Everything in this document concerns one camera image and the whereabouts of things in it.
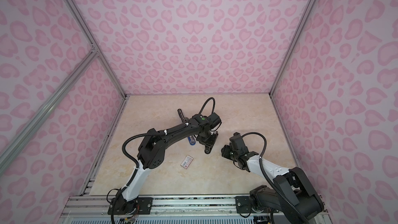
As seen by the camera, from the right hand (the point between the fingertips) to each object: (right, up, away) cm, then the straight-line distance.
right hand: (223, 150), depth 89 cm
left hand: (-6, +4, +1) cm, 7 cm away
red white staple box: (-21, -6, -2) cm, 22 cm away
